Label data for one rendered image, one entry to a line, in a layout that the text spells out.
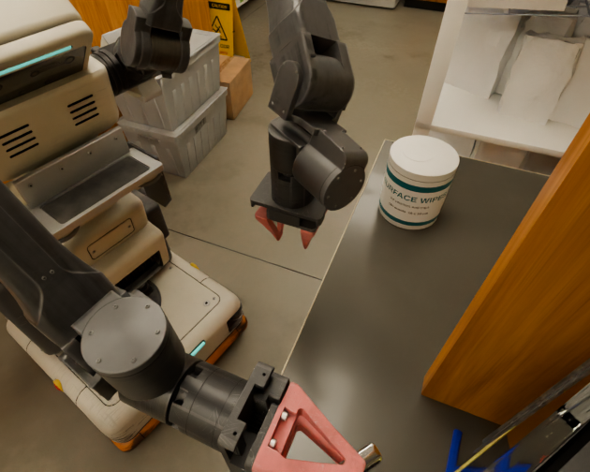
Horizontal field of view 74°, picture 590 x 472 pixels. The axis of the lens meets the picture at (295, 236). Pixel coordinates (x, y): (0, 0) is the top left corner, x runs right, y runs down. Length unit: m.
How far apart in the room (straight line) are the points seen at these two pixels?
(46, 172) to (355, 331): 0.62
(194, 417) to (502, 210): 0.80
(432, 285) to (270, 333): 1.08
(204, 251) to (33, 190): 1.31
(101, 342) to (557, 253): 0.36
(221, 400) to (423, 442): 0.38
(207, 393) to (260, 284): 1.56
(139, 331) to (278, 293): 1.57
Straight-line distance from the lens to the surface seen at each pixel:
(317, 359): 0.66
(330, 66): 0.44
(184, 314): 1.52
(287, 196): 0.49
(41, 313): 0.36
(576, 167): 0.33
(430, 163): 0.78
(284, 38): 0.45
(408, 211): 0.81
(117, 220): 1.01
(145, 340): 0.29
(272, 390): 0.32
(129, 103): 2.38
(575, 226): 0.37
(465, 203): 0.95
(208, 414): 0.33
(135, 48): 0.78
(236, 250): 2.02
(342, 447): 0.33
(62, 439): 1.80
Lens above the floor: 1.54
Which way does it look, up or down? 48 degrees down
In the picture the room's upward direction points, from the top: straight up
